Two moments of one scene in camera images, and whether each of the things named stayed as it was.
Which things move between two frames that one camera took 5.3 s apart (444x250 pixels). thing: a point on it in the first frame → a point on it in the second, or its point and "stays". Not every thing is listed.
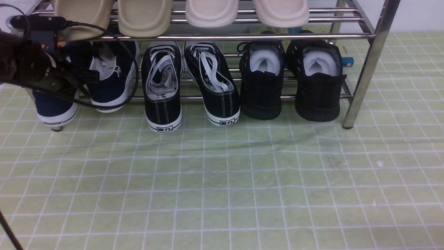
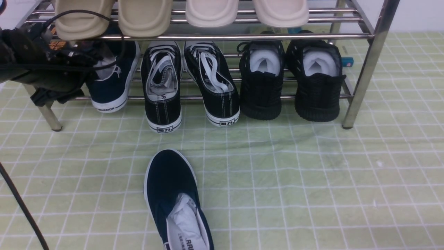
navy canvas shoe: x=54 y=109 → x=172 y=197
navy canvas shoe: x=115 y=63 stays
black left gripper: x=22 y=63 stays
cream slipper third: x=211 y=13 stays
